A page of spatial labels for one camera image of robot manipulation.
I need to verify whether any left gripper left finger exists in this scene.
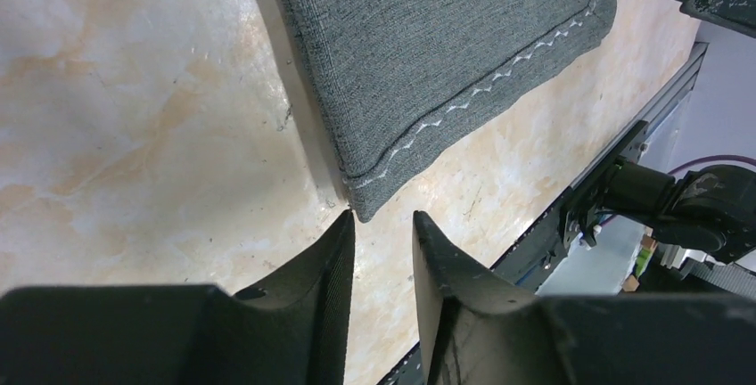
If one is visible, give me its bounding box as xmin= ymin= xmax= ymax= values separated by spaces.
xmin=1 ymin=210 xmax=355 ymax=384

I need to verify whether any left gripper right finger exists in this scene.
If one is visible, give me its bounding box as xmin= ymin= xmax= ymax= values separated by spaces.
xmin=413 ymin=211 xmax=755 ymax=384

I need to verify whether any grey cloth napkin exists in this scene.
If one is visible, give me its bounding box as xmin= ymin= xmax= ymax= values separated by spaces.
xmin=279 ymin=0 xmax=617 ymax=222

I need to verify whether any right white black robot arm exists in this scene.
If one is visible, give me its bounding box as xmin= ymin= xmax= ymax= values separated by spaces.
xmin=558 ymin=0 xmax=755 ymax=264

